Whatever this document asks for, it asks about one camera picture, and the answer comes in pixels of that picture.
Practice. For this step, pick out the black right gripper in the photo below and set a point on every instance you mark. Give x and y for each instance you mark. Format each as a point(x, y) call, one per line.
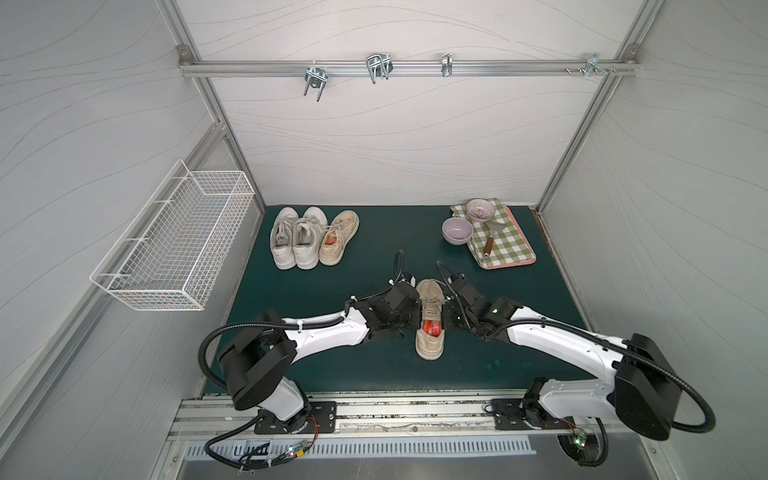
point(455, 298)

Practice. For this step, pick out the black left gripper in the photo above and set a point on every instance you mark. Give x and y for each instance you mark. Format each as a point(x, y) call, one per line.
point(409, 303)

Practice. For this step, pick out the red insole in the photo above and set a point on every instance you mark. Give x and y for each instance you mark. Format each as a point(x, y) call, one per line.
point(432, 327)

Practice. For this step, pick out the beige sneaker with red insole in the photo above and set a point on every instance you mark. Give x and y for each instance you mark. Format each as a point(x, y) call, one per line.
point(432, 301)

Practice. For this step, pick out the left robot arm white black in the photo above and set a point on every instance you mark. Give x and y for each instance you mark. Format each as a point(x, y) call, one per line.
point(255, 363)

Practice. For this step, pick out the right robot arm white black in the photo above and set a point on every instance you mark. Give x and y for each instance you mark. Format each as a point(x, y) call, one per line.
point(622, 388)

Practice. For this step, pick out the lilac ceramic bowl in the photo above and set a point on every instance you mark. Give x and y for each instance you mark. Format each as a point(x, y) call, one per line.
point(457, 231)

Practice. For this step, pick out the green white checkered cloth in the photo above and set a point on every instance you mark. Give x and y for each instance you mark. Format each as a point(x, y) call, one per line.
point(478, 240)

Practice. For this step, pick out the beige sneaker by white pair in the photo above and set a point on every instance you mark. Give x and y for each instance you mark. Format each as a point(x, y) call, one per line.
point(338, 234)

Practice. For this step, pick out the striped small ceramic bowl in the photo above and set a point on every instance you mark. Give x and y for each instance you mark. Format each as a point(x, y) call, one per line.
point(480, 210)

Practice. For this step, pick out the white sneaker right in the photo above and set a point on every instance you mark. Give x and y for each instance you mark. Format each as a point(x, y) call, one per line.
point(308, 233)

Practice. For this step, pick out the white sneaker left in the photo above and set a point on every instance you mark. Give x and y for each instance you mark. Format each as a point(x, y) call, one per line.
point(281, 238)

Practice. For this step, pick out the white vent grille strip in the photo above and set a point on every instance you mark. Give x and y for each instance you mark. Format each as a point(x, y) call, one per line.
point(383, 447)

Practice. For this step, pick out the metal hook clamp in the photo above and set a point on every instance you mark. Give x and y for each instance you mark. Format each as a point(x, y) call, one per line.
point(446, 65)
point(592, 67)
point(316, 78)
point(379, 66)

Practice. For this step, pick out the wooden handled metal spatula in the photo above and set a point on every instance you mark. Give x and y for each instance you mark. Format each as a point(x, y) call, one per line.
point(494, 229)

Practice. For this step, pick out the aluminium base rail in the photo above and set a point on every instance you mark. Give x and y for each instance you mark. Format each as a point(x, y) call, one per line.
point(362, 414)

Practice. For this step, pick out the white wire basket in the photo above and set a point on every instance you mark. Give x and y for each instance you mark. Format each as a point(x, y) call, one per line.
point(170, 255)

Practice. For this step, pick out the aluminium top rail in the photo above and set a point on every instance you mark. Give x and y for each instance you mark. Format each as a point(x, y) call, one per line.
point(401, 68)

